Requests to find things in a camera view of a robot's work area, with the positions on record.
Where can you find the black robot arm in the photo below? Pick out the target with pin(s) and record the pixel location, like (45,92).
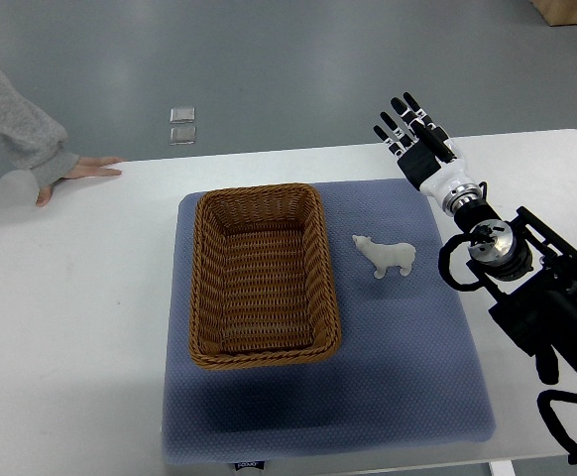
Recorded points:
(531,273)

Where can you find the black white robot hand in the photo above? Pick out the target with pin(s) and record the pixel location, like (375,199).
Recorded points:
(427,156)

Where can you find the blue grey mat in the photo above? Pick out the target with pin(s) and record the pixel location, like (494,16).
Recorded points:
(407,371)

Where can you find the brown wicker basket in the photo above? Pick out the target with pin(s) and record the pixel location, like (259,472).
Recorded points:
(262,288)

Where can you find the upper metal floor plate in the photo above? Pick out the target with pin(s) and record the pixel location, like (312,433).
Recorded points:
(182,114)

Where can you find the grey sweater forearm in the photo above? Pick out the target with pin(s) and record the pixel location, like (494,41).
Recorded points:
(33,140)

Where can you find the person's bare hand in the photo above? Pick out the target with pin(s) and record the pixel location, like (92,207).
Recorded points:
(85,167)

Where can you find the white bear figurine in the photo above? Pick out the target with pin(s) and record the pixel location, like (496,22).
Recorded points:
(385,256)

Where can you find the wooden box corner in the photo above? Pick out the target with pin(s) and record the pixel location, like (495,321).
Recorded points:
(557,12)

